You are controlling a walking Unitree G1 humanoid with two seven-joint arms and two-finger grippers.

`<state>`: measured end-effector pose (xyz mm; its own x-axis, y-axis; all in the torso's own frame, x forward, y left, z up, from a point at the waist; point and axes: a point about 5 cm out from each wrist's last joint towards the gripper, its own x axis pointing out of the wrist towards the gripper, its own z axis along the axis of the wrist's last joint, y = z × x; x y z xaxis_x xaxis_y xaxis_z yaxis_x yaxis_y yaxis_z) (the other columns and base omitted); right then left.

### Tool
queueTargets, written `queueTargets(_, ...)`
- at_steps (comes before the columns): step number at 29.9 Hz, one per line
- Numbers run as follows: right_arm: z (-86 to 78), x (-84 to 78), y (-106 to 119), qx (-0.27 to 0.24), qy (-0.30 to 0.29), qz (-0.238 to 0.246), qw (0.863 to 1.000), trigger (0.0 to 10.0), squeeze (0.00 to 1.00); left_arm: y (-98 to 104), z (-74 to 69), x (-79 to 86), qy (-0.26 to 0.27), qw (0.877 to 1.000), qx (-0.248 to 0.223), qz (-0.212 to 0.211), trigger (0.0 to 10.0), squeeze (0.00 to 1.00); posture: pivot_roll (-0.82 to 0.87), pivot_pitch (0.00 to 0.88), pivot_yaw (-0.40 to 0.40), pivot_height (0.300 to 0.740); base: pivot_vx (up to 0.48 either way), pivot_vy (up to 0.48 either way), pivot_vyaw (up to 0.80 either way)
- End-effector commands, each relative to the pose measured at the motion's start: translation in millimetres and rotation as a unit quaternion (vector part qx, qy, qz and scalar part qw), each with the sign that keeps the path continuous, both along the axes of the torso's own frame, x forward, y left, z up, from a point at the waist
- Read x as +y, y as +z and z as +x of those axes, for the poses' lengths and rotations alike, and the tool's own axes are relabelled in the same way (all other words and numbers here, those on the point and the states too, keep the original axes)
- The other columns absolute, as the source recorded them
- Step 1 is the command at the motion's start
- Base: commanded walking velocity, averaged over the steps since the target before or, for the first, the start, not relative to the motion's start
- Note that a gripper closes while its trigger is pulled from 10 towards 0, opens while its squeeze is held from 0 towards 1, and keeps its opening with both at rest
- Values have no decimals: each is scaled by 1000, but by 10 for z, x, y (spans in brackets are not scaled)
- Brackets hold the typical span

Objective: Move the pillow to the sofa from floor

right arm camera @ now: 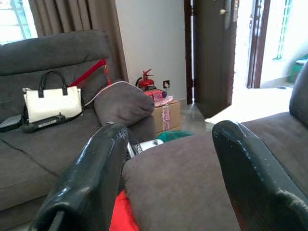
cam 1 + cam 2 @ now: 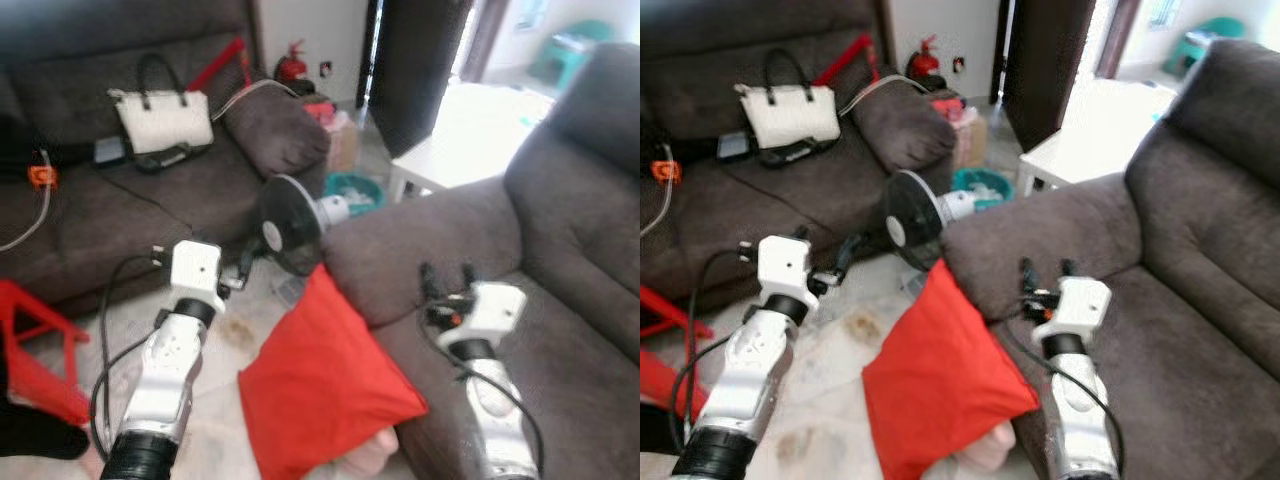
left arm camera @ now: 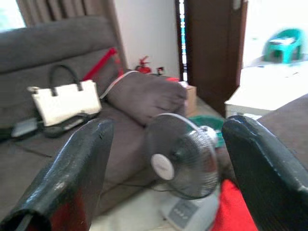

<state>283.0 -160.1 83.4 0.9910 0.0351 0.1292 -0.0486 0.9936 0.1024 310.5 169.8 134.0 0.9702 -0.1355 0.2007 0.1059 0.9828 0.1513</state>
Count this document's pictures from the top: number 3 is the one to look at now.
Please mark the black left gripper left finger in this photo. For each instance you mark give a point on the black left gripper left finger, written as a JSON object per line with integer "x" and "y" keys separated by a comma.
{"x": 72, "y": 168}

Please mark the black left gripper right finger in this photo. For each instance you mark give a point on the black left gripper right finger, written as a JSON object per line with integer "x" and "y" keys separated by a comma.
{"x": 264, "y": 180}

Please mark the red pillow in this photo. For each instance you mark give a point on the red pillow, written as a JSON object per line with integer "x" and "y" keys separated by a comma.
{"x": 231, "y": 211}

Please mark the dark brown two-seat sofa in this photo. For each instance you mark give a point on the dark brown two-seat sofa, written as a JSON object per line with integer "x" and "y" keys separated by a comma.
{"x": 288, "y": 125}

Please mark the dark brown fabric sofa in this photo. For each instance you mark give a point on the dark brown fabric sofa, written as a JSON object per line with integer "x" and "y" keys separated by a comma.
{"x": 134, "y": 96}

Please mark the grey flat device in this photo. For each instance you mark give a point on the grey flat device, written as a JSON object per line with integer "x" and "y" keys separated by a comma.
{"x": 24, "y": 127}

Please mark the black and white table fan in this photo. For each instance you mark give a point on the black and white table fan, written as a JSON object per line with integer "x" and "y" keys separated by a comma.
{"x": 187, "y": 156}

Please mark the green plastic basket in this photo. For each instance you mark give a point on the green plastic basket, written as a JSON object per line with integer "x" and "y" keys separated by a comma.
{"x": 209, "y": 121}

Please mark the cardboard box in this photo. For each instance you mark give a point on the cardboard box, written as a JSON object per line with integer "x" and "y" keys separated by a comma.
{"x": 191, "y": 98}

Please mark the red fire extinguisher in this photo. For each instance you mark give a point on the red fire extinguisher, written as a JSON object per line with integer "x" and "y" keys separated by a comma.
{"x": 144, "y": 69}

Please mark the green plastic chair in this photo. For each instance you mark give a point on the green plastic chair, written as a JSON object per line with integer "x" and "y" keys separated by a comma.
{"x": 272, "y": 48}

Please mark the red plastic package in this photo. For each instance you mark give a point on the red plastic package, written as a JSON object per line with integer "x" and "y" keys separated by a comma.
{"x": 173, "y": 79}

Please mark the dark brown door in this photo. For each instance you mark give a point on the dark brown door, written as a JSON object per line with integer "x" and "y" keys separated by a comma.
{"x": 211, "y": 48}

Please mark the brown curtain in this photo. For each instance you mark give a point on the brown curtain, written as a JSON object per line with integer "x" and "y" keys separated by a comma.
{"x": 60, "y": 9}

